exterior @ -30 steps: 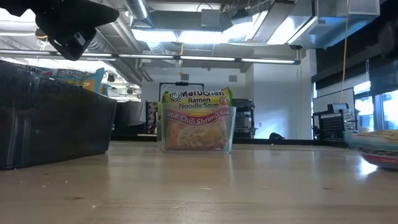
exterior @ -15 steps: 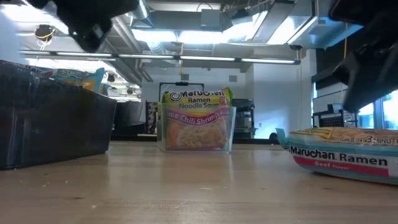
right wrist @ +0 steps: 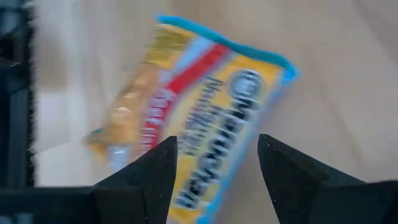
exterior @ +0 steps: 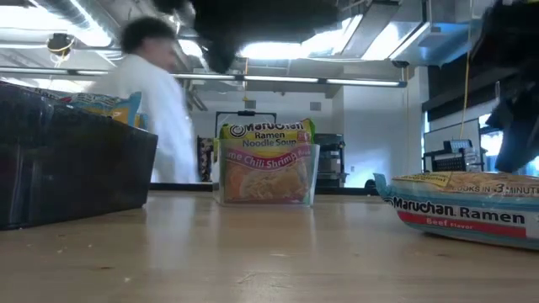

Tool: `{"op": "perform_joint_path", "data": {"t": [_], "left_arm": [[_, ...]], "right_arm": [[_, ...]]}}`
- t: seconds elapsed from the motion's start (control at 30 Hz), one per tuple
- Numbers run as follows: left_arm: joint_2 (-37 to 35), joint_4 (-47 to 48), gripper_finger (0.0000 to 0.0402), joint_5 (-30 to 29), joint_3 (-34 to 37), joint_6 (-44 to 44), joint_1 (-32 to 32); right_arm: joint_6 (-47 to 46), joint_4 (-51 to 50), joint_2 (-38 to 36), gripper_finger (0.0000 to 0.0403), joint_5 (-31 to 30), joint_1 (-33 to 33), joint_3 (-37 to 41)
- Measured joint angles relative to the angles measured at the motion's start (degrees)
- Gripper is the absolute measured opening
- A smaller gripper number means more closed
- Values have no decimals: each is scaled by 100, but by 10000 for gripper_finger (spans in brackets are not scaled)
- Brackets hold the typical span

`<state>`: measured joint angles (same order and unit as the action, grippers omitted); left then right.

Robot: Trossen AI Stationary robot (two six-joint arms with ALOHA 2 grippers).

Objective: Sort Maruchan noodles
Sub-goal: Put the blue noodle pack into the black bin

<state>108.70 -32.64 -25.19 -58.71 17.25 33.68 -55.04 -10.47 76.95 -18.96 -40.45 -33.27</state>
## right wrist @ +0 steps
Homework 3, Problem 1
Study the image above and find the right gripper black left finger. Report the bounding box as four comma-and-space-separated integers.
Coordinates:
0, 136, 178, 224

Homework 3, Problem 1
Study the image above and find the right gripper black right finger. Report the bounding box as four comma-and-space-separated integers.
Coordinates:
257, 133, 398, 224

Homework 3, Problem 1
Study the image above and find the yellow blue-edged ramen pack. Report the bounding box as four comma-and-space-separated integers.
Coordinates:
83, 14, 301, 224

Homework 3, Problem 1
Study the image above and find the black metal table frame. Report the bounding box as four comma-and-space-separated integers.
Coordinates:
0, 0, 35, 188

